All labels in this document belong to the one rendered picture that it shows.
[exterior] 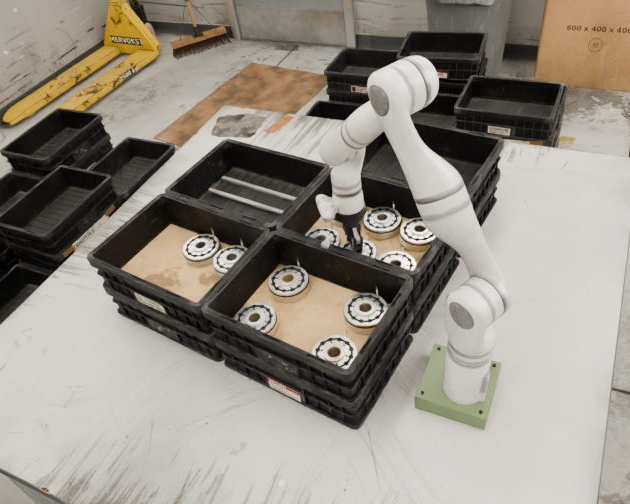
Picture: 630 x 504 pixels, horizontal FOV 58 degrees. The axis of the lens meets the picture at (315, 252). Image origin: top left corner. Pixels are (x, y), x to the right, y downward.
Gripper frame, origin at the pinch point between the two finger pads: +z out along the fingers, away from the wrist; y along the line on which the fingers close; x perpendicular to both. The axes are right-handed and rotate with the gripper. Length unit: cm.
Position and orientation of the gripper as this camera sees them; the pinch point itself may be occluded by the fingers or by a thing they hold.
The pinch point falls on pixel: (353, 246)
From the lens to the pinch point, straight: 150.3
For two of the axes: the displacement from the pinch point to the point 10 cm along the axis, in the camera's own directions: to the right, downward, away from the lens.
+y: -2.3, -6.5, 7.2
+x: -9.6, 2.5, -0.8
